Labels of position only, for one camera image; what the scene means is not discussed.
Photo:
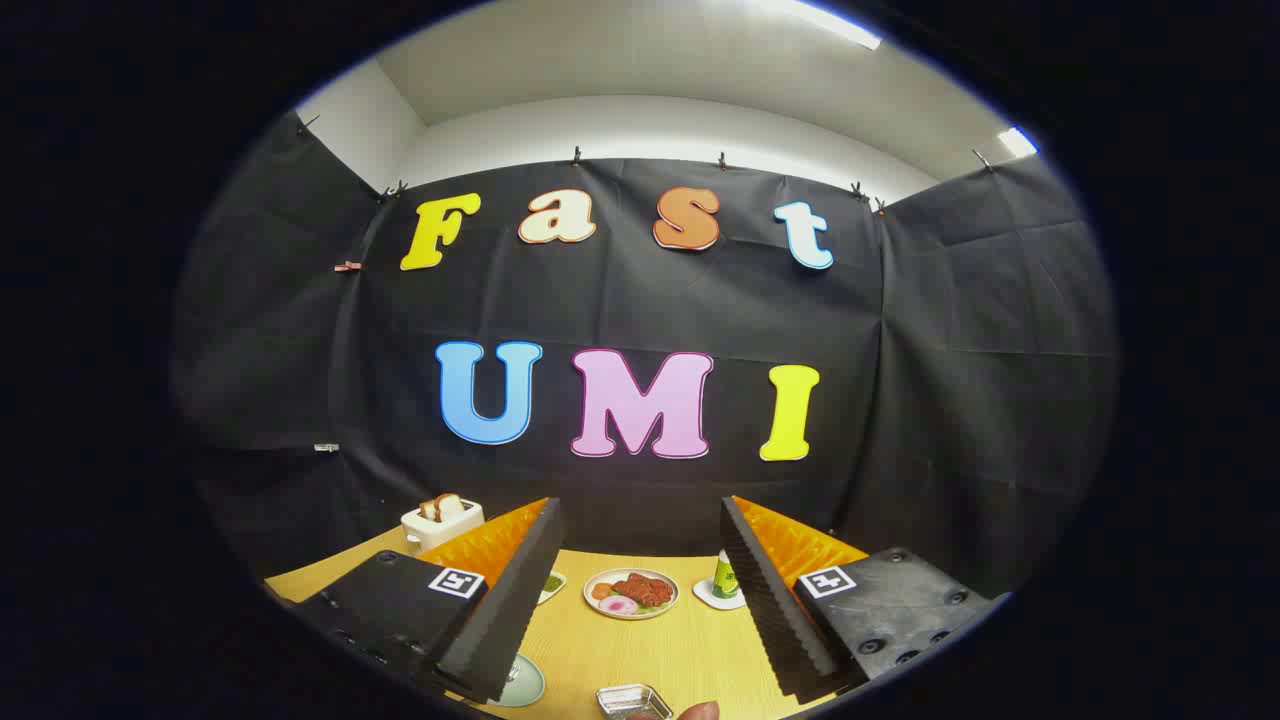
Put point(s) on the black backdrop cloth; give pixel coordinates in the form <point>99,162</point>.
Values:
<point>620,300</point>

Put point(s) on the brown meat slices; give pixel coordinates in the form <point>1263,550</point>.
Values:
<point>642,588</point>

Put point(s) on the toast bread slice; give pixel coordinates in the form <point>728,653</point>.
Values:
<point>450,506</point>
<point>429,509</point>

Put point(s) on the perforated metal basket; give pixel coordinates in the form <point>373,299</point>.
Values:
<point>632,702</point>

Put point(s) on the pink round food slice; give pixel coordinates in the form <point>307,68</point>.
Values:
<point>618,604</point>

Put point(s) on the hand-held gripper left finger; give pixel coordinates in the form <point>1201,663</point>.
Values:
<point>510,610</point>

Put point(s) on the small ceiling light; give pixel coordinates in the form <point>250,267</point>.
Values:
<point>1017,142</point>

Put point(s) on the white toaster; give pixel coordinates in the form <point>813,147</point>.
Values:
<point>445,530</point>

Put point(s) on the green drink bottle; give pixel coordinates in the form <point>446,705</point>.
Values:
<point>725,575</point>

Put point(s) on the white sectioned bean dish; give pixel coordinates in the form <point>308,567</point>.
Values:
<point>552,584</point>

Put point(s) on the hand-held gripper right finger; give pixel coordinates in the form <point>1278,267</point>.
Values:
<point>775,620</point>

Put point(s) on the white saucer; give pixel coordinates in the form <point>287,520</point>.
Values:
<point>712,600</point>

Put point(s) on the white oval food plate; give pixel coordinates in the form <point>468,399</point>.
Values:
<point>600,606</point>

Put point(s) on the teal round plate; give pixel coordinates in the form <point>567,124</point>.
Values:
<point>528,688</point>

